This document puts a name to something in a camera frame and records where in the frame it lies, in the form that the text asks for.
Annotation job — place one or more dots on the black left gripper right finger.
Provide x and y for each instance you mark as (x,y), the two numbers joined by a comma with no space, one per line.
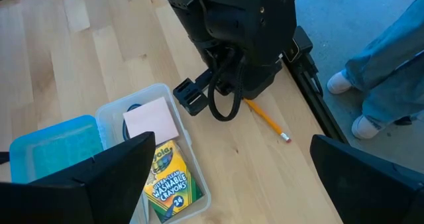
(374,187)

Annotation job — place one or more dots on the orange pencil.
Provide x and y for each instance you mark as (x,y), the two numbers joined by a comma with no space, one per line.
(266,119)

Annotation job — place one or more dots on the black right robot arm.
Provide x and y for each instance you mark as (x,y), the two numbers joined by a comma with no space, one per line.
(185,15)

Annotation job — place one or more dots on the blue studded pencil box lid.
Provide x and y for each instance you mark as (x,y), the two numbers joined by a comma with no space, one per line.
(56,147)

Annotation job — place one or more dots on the clear plastic pencil box base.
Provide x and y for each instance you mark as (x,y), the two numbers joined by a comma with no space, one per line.
(195,164)

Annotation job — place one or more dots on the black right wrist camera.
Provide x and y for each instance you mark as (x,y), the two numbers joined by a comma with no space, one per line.
(190,96)

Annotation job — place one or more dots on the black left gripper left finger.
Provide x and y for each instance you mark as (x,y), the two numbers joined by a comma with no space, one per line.
(83,191)

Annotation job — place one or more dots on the person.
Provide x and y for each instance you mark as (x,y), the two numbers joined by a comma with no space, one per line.
(391,68)

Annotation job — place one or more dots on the yellow green crayon box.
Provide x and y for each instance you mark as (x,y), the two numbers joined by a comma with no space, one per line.
(172,184)

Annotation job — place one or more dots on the black aluminium table frame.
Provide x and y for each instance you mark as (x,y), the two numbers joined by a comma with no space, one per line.
(318,98)

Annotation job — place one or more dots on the pink sticky notes pad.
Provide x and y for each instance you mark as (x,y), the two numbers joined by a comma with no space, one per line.
(150,119)

